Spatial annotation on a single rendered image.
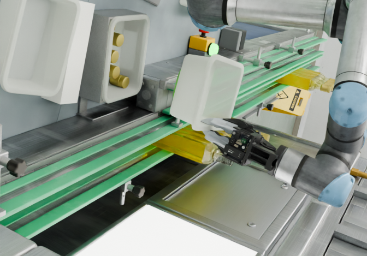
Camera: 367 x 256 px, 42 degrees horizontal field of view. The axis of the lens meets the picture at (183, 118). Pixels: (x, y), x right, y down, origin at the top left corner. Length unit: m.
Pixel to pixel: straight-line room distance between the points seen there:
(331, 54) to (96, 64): 6.25
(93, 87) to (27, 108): 0.18
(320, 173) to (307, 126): 6.58
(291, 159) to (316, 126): 6.53
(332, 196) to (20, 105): 0.71
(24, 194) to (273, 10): 0.78
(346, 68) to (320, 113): 6.48
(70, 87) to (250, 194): 0.62
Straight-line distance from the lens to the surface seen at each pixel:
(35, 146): 1.12
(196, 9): 1.37
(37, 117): 1.21
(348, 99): 0.96
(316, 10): 1.32
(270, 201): 1.44
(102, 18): 1.21
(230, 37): 1.99
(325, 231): 1.42
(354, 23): 1.12
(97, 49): 1.23
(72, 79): 1.17
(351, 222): 1.56
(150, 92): 1.39
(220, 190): 1.43
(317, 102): 7.49
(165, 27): 1.60
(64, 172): 1.06
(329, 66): 7.36
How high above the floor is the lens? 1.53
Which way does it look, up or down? 24 degrees down
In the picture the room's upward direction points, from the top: 109 degrees clockwise
